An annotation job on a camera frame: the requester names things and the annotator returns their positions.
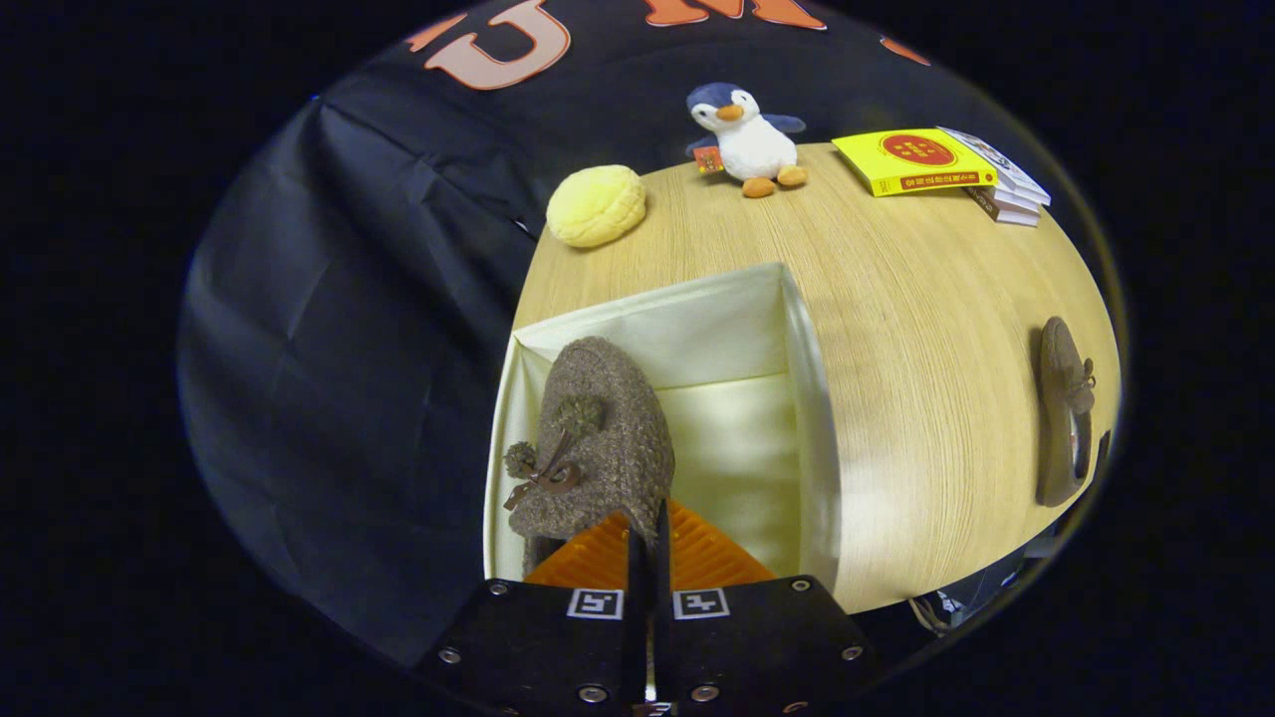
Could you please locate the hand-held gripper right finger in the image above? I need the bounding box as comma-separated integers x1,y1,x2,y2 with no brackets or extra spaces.
650,498,880,717

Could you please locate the yellow plush bun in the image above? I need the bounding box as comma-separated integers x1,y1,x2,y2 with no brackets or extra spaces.
545,164,648,250

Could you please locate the brown knitted shoe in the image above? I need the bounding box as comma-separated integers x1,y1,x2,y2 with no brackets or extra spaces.
502,336,677,575
1033,316,1100,510

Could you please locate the yellow book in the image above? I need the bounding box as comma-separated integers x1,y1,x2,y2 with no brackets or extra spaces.
831,126,1000,199

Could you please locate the penguin plush toy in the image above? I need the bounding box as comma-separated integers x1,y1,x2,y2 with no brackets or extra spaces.
684,82,811,200

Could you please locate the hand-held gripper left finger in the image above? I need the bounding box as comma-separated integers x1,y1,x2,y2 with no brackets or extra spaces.
416,510,652,717

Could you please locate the cream fabric storage box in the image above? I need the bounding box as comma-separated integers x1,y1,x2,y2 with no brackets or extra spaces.
483,262,844,590

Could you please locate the white illustrated book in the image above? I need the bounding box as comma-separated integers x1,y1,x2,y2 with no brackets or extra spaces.
936,125,1054,208

